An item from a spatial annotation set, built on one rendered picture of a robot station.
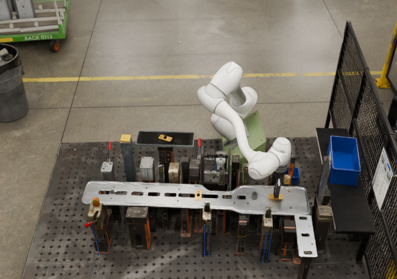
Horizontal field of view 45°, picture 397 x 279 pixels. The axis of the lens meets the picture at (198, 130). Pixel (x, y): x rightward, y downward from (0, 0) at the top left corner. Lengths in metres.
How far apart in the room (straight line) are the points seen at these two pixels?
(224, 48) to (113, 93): 1.63
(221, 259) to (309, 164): 1.07
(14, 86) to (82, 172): 1.83
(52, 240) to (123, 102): 2.47
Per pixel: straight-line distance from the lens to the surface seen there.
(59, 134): 5.13
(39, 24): 6.60
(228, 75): 2.89
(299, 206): 2.97
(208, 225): 2.84
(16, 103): 5.34
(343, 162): 3.25
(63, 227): 3.34
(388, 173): 2.73
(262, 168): 2.56
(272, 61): 6.07
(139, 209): 2.89
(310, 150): 3.79
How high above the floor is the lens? 3.22
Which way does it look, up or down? 40 degrees down
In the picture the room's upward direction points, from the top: 1 degrees counter-clockwise
